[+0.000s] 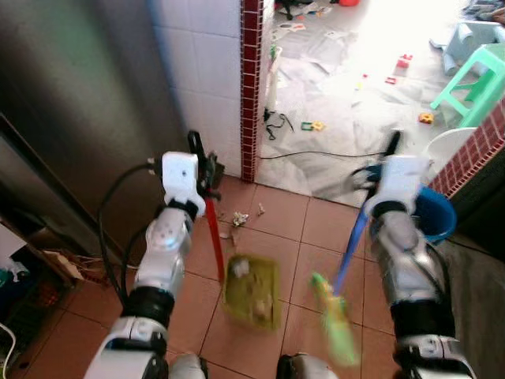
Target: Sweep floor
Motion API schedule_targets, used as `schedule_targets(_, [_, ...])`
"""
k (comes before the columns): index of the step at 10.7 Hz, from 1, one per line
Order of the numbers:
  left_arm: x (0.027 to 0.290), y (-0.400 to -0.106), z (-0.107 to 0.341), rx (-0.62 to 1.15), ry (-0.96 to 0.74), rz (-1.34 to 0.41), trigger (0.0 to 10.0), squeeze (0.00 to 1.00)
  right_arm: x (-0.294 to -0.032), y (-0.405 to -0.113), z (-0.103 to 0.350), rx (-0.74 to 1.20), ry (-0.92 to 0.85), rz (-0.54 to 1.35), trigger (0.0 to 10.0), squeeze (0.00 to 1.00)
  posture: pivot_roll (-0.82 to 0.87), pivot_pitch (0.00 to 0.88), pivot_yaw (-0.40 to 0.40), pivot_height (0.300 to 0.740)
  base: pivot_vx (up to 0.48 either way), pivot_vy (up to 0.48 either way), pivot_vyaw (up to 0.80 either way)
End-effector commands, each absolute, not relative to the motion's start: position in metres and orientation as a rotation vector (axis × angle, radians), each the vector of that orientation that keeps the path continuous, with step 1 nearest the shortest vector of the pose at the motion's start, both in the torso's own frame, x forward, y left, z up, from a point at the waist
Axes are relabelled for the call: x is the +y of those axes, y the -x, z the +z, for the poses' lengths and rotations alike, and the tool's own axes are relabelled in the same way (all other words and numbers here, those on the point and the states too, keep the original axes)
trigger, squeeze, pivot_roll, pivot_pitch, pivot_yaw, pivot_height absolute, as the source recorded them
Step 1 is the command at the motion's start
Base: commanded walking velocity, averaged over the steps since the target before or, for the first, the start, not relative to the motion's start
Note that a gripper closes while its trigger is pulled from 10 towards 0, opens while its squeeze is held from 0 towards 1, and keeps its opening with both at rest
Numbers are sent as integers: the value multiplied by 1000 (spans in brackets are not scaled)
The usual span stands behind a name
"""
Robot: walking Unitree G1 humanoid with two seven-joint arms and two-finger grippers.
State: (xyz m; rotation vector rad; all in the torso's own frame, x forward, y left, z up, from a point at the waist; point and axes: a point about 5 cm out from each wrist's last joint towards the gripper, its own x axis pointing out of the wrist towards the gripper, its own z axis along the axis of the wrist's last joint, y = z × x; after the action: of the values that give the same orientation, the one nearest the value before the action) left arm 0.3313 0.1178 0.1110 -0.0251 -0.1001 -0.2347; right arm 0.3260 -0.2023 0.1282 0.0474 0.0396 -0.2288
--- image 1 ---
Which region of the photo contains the black plastic crate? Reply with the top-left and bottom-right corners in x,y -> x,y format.
0,245 -> 73,352

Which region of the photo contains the white paper ball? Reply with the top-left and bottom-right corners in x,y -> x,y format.
231,259 -> 252,279

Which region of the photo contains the grey floor mat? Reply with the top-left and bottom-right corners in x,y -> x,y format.
436,238 -> 505,379

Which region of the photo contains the blue-handled broom with green bristles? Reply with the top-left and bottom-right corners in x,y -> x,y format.
309,207 -> 373,369

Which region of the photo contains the robot right leg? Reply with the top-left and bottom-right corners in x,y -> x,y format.
275,353 -> 342,379

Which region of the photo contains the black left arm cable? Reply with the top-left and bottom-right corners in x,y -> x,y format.
98,161 -> 165,310

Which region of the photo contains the thin black floor cable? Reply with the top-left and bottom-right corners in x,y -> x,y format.
259,148 -> 389,162

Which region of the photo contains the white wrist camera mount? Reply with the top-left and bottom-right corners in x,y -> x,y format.
364,155 -> 432,219
161,152 -> 208,219

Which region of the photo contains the white plastic basin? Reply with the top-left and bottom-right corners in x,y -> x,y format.
421,127 -> 479,181

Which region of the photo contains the red tiled counter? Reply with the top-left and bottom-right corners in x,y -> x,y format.
429,98 -> 505,246

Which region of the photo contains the stainless steel cabinet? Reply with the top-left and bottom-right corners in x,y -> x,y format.
0,0 -> 192,265

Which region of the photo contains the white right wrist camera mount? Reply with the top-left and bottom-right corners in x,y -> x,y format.
364,155 -> 432,219

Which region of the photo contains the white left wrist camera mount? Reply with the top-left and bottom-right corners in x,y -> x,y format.
161,152 -> 208,219

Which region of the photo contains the grey-blue plastic stool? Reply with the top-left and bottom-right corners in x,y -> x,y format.
440,21 -> 505,77

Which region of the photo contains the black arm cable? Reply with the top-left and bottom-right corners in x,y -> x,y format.
350,163 -> 381,192
98,161 -> 165,310

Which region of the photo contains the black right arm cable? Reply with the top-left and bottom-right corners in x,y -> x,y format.
350,163 -> 381,192

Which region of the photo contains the blue plastic bucket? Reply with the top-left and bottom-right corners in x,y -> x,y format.
412,185 -> 458,243

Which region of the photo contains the robot leg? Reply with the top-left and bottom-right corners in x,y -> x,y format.
275,353 -> 342,379
167,354 -> 209,379

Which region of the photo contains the green plastic stool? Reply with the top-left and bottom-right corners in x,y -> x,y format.
429,43 -> 505,130

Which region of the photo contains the robot left leg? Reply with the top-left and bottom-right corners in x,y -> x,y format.
167,354 -> 209,379

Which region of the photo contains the yellow dustpan with red handle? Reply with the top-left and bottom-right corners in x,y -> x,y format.
203,193 -> 283,332

